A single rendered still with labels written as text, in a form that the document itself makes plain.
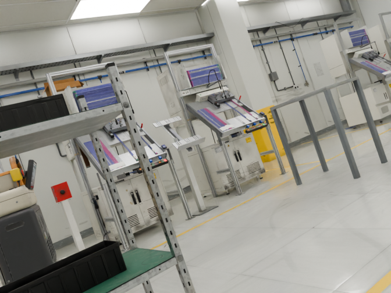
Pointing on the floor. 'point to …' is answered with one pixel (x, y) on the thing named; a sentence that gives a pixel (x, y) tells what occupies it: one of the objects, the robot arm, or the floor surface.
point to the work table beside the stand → (335, 125)
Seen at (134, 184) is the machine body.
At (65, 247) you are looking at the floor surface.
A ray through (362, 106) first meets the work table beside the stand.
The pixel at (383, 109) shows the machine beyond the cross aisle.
